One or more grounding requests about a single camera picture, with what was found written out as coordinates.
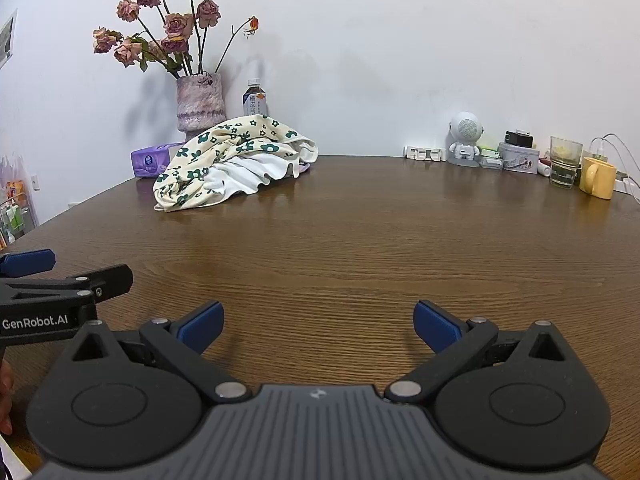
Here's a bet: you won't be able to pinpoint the cream green floral dress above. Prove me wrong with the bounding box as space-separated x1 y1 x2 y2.
153 114 319 212

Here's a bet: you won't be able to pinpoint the person left hand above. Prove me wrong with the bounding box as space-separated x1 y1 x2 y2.
0 359 15 436

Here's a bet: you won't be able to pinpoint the purple tissue pack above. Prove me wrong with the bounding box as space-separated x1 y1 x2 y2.
130 142 182 178

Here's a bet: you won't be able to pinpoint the green white small boxes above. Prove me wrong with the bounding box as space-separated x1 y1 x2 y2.
478 146 503 170

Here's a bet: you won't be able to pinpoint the white power strip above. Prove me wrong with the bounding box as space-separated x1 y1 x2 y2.
402 145 446 162

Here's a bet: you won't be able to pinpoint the white tin box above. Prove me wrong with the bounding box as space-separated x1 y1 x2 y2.
498 142 539 174

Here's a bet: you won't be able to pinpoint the pink purple vase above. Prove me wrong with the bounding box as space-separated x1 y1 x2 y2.
177 73 227 141

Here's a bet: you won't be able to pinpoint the white astronaut figurine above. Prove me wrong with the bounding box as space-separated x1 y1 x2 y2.
447 112 484 168

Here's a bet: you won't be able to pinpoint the black charger block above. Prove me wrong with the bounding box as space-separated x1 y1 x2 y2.
504 130 534 148

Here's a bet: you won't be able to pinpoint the yellow mug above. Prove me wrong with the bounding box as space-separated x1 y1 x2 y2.
579 157 616 200

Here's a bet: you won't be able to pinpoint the glass cup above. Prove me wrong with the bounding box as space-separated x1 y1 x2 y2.
549 136 582 188

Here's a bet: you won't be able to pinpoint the plastic drink bottle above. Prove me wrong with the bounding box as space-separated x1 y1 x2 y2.
243 78 268 116

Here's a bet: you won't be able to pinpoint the white charging cables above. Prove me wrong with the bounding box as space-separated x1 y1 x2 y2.
588 131 640 196

